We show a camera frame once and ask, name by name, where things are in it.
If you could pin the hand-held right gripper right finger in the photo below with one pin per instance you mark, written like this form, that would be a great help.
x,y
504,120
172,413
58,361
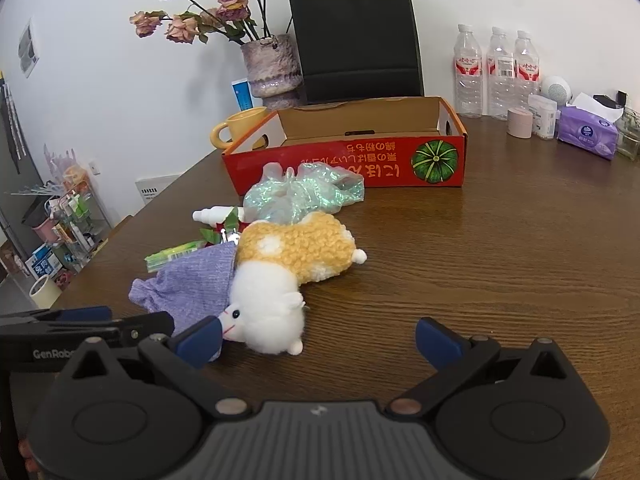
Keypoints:
x,y
437,342

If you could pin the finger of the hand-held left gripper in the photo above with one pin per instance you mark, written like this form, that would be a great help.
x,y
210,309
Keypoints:
x,y
85,314
145,327

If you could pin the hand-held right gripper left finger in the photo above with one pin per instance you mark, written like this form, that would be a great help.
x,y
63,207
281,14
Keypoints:
x,y
200,342

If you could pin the purple knit cloth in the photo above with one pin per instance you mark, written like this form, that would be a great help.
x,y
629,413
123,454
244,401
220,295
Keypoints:
x,y
195,280

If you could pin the white plush toy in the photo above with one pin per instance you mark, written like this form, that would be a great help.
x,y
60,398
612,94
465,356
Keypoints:
x,y
260,305

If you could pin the white spray bottle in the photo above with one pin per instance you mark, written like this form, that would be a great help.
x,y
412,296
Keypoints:
x,y
212,215

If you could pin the yellow plush toy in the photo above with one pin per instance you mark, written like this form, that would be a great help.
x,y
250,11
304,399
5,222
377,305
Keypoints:
x,y
300,245

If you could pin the iridescent plastic bag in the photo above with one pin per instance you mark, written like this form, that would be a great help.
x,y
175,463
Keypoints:
x,y
300,195

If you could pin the red cardboard box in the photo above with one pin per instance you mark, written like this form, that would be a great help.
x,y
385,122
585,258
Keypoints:
x,y
375,165

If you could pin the person's left hand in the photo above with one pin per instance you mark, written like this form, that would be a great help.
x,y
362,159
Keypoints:
x,y
27,455

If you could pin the white cup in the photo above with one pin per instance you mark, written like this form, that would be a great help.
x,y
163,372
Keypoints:
x,y
45,292

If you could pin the green packet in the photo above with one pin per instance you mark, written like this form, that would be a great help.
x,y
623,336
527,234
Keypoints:
x,y
170,255

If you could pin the wooden desk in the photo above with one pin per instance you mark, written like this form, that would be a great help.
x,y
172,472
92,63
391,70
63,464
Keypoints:
x,y
450,260

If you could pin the red and green ornament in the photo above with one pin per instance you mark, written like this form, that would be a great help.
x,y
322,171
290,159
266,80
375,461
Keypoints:
x,y
220,232

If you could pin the yellow mug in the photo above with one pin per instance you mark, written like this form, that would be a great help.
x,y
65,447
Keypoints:
x,y
240,122

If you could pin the pink round jar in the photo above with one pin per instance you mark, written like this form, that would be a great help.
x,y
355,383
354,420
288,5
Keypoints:
x,y
520,124

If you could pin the white cotton pad pack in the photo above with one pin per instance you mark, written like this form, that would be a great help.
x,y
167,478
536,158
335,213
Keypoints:
x,y
544,119

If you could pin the blue and white tube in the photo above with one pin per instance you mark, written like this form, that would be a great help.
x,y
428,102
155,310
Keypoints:
x,y
242,95

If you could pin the purple tissue pack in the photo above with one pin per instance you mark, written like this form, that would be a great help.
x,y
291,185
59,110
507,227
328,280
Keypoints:
x,y
587,132

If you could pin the clear water bottle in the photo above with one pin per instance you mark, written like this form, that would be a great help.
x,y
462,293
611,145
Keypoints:
x,y
501,85
468,80
528,67

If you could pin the white round speaker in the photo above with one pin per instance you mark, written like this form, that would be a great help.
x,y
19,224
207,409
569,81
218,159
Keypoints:
x,y
556,89

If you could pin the clear glass jar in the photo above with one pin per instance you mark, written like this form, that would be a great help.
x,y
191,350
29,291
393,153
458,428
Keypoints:
x,y
629,135

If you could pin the mottled purple vase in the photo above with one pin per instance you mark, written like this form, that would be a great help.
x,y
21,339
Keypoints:
x,y
272,65

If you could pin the small black device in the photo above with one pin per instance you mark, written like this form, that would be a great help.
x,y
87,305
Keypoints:
x,y
612,101

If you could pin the black paper bag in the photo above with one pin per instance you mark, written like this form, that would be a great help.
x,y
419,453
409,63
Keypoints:
x,y
355,35

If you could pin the white wall box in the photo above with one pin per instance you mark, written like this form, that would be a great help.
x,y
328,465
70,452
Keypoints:
x,y
157,187

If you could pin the hanging wall tools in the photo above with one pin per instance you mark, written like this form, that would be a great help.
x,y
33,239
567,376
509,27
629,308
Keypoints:
x,y
12,125

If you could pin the grey wall panel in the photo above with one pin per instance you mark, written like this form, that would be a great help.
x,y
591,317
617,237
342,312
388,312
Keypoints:
x,y
28,47

